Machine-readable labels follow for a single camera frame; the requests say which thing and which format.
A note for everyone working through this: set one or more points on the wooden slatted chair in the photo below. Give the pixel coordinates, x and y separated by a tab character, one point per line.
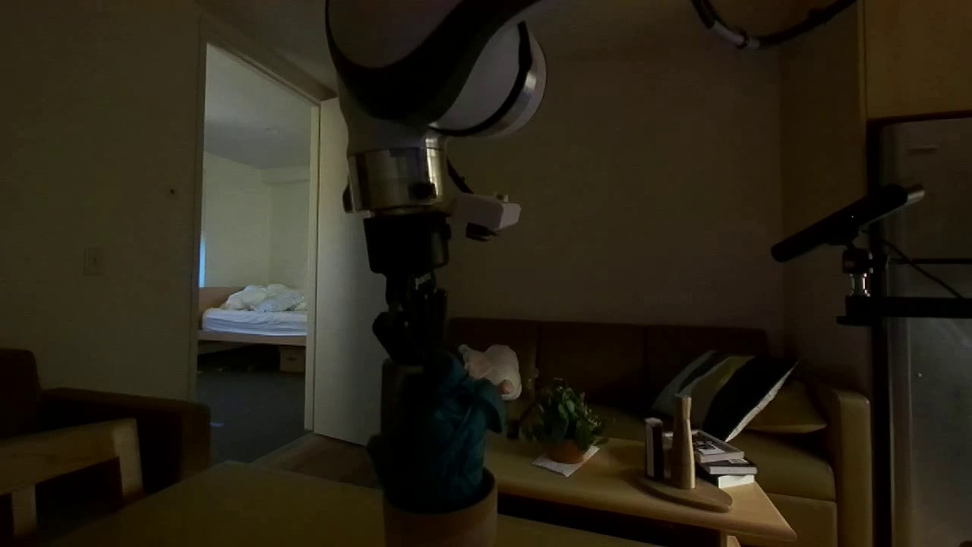
78	456

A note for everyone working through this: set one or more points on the grey metal cabinet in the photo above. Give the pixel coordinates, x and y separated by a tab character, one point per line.
937	404

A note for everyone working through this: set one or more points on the bed with white sheet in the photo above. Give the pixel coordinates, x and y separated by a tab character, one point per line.
254	324

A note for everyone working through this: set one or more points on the white open door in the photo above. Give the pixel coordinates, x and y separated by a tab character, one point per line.
339	304

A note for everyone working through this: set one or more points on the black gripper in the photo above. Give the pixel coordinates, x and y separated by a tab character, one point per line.
409	248

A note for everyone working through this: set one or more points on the olive sofa cushion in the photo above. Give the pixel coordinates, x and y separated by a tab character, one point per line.
689	381

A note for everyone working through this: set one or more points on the tall wooden pepper mill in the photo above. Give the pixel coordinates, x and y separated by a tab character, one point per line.
684	442

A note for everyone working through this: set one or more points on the blue cloth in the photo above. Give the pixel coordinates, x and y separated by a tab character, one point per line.
441	435

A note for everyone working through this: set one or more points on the black microphone on stand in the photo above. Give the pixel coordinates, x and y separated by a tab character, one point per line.
844	224

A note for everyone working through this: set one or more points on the black camera stand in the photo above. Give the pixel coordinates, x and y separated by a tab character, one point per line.
890	304

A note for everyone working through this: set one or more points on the white plush toy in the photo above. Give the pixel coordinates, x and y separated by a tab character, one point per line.
494	370

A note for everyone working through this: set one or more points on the brown sofa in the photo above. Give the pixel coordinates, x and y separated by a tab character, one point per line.
610	355

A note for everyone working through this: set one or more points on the white crumpled duvet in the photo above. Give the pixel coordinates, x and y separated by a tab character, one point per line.
264	298

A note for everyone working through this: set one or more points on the stack of books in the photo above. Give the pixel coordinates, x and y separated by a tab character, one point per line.
726	464

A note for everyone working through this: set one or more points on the round wooden tray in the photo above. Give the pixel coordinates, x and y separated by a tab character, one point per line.
689	494

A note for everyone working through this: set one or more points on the wooden coffee table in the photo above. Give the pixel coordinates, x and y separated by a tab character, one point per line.
610	483

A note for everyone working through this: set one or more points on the open laptop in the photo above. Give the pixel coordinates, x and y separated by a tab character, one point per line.
747	395

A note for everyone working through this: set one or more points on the white paper sheet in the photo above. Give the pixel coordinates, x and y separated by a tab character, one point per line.
564	469

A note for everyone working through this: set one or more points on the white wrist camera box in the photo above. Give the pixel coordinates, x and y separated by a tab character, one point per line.
487	215

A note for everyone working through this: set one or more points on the short wooden shaker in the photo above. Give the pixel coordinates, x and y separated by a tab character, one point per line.
655	448

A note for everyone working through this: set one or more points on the small green potted plant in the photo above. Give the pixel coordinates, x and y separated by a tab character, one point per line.
559	417

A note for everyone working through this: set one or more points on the brown armchair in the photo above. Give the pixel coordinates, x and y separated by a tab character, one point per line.
109	420

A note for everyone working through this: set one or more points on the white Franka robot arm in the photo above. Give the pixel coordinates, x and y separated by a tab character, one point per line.
426	62

